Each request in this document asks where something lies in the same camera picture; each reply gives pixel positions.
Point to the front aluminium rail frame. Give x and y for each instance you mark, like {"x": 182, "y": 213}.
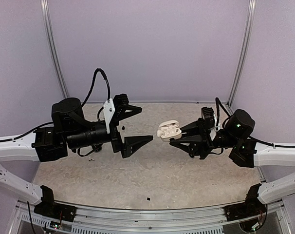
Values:
{"x": 173, "y": 182}

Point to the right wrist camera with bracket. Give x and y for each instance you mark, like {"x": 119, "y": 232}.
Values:
{"x": 210, "y": 123}

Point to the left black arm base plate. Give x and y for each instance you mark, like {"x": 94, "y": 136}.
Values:
{"x": 49, "y": 208}

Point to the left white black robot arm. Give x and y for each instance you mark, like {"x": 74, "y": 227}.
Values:
{"x": 69, "y": 130}

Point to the white earbuds charging case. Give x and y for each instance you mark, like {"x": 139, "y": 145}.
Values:
{"x": 169, "y": 130}

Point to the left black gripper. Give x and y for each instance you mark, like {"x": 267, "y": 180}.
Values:
{"x": 126, "y": 147}

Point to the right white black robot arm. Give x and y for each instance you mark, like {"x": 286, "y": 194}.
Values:
{"x": 246, "y": 151}

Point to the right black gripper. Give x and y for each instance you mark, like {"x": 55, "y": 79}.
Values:
{"x": 198, "y": 136}

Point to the right aluminium corner post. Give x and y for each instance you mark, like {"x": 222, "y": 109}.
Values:
{"x": 243, "y": 51}

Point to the aluminium corner post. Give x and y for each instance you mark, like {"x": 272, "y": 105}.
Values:
{"x": 243, "y": 51}
{"x": 52, "y": 47}

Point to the left aluminium corner post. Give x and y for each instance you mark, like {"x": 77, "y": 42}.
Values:
{"x": 52, "y": 47}

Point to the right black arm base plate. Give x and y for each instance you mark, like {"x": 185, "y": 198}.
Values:
{"x": 251, "y": 206}

